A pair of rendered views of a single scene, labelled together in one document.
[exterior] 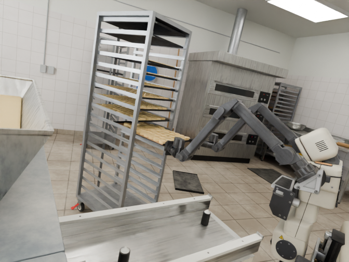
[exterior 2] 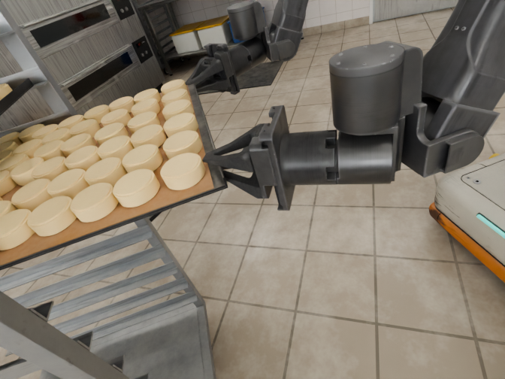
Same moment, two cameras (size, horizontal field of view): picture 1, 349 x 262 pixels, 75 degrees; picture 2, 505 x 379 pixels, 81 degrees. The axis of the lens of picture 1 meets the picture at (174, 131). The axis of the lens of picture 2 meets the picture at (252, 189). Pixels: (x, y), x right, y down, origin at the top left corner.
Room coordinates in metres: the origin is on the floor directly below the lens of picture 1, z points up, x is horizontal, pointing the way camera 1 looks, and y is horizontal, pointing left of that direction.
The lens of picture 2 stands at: (1.31, 0.20, 1.14)
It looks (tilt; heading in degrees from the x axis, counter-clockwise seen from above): 39 degrees down; 321
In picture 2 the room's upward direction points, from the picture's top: 18 degrees counter-clockwise
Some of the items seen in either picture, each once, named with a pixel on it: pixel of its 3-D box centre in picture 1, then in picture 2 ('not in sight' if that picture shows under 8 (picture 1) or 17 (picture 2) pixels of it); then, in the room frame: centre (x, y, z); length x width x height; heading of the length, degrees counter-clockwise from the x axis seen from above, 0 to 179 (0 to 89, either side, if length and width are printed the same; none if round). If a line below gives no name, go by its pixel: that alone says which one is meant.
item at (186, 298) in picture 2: (132, 187); (110, 327); (2.20, 0.31, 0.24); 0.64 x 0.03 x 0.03; 55
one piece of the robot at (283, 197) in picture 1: (289, 192); not in sight; (1.23, -0.71, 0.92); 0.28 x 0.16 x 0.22; 145
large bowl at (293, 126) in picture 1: (295, 126); not in sight; (4.99, -2.55, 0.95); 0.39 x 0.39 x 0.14
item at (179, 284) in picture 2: (134, 180); (96, 315); (2.20, 0.31, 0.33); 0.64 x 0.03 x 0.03; 55
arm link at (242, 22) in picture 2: (214, 141); (260, 31); (1.78, -0.33, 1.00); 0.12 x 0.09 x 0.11; 53
